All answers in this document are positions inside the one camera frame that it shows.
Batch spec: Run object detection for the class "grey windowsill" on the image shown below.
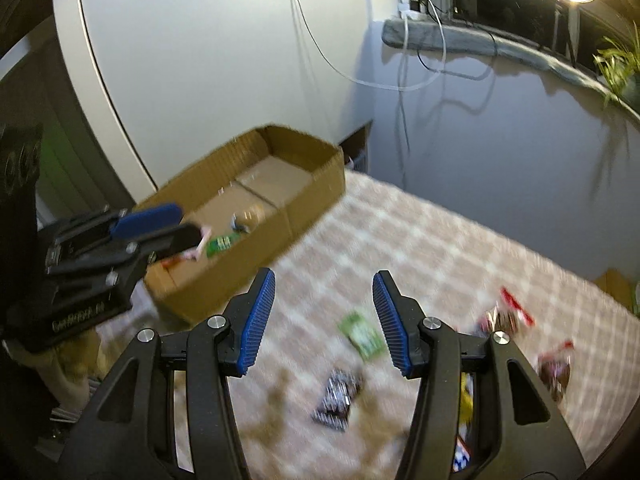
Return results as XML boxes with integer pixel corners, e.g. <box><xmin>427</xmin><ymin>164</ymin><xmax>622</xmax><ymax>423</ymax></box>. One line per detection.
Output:
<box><xmin>382</xmin><ymin>17</ymin><xmax>640</xmax><ymax>126</ymax></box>

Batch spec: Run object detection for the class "small green snack packet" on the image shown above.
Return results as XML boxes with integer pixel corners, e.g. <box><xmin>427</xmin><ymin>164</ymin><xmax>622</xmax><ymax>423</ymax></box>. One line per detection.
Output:
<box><xmin>207</xmin><ymin>234</ymin><xmax>241</xmax><ymax>259</ymax></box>

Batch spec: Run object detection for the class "red-edged dark snack packet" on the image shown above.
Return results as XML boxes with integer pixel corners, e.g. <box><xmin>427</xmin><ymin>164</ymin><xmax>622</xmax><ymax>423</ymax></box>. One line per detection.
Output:
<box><xmin>475</xmin><ymin>287</ymin><xmax>536</xmax><ymax>338</ymax></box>

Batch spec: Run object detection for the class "brown cardboard piece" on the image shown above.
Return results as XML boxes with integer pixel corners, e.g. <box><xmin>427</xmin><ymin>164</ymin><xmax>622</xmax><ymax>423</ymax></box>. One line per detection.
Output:
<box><xmin>595</xmin><ymin>269</ymin><xmax>640</xmax><ymax>313</ymax></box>

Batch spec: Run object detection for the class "checked beige blanket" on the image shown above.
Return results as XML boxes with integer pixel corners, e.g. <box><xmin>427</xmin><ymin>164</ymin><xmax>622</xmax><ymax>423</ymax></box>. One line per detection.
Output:
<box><xmin>95</xmin><ymin>170</ymin><xmax>640</xmax><ymax>480</ymax></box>

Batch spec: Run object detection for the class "dark window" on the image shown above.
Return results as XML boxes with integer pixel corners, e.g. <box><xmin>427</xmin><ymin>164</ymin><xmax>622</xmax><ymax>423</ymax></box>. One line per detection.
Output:
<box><xmin>447</xmin><ymin>0</ymin><xmax>640</xmax><ymax>86</ymax></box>

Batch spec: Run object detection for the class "dark brown snack packet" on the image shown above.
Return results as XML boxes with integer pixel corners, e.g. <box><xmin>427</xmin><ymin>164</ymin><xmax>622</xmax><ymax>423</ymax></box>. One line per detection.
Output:
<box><xmin>311</xmin><ymin>367</ymin><xmax>365</xmax><ymax>431</ymax></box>

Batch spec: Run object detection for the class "person's left hand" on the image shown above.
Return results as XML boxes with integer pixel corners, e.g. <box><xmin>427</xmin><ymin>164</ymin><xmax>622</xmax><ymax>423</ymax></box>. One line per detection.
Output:
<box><xmin>2</xmin><ymin>327</ymin><xmax>107</xmax><ymax>411</ymax></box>

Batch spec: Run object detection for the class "green potted plant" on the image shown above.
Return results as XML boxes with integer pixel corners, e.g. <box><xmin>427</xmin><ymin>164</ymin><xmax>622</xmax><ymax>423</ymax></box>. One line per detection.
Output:
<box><xmin>592</xmin><ymin>35</ymin><xmax>640</xmax><ymax>108</ymax></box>

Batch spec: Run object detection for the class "pink snack packet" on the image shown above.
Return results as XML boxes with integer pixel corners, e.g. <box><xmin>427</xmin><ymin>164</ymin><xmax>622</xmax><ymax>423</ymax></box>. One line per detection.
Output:
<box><xmin>180</xmin><ymin>227</ymin><xmax>212</xmax><ymax>263</ymax></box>

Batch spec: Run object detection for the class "white cable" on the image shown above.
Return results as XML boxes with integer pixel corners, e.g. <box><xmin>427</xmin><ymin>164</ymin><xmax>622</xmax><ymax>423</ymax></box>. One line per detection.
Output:
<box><xmin>280</xmin><ymin>0</ymin><xmax>446</xmax><ymax>92</ymax></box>

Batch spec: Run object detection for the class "black cable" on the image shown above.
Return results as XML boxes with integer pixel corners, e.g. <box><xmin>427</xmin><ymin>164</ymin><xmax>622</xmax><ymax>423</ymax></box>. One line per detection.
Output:
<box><xmin>417</xmin><ymin>0</ymin><xmax>501</xmax><ymax>81</ymax></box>

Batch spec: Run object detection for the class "white wardrobe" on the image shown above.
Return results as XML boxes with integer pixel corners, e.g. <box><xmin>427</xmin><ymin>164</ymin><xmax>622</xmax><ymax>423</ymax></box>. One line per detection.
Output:
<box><xmin>52</xmin><ymin>0</ymin><xmax>411</xmax><ymax>196</ymax></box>

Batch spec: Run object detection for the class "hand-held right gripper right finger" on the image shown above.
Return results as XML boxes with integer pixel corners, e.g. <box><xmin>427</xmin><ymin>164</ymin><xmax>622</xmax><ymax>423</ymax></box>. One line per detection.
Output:
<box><xmin>372</xmin><ymin>270</ymin><xmax>588</xmax><ymax>480</ymax></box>

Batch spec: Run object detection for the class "cardboard box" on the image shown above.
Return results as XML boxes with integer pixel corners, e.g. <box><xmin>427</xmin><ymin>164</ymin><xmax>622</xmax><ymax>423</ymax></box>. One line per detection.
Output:
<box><xmin>132</xmin><ymin>124</ymin><xmax>347</xmax><ymax>326</ymax></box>

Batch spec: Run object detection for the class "clear red snack bag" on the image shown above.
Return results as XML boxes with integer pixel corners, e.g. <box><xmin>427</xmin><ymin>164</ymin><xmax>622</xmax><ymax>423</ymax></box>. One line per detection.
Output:
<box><xmin>537</xmin><ymin>341</ymin><xmax>575</xmax><ymax>403</ymax></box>

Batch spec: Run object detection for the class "brown candy bar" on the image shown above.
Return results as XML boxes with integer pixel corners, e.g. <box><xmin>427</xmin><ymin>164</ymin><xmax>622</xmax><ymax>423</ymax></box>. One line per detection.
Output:
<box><xmin>452</xmin><ymin>422</ymin><xmax>473</xmax><ymax>473</ymax></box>

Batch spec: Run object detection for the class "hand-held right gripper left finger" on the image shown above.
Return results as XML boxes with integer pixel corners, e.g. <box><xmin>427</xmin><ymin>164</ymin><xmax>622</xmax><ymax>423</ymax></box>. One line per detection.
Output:
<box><xmin>67</xmin><ymin>267</ymin><xmax>277</xmax><ymax>480</ymax></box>

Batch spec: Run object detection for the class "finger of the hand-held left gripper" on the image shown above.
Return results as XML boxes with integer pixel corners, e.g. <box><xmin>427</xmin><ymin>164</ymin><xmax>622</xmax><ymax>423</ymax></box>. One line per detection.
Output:
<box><xmin>47</xmin><ymin>223</ymin><xmax>201</xmax><ymax>287</ymax></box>
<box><xmin>50</xmin><ymin>203</ymin><xmax>183</xmax><ymax>252</ymax></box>

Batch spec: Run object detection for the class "yellow snack packet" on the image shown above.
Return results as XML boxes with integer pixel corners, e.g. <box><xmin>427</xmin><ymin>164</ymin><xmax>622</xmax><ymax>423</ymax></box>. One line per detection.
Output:
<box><xmin>459</xmin><ymin>372</ymin><xmax>476</xmax><ymax>428</ymax></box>

